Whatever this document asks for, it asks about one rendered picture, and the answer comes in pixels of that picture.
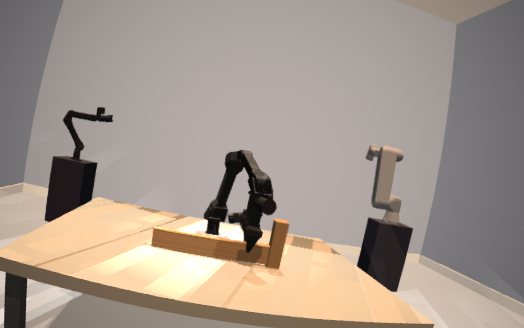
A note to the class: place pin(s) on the brown wooden post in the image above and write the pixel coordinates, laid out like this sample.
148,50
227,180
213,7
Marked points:
277,242

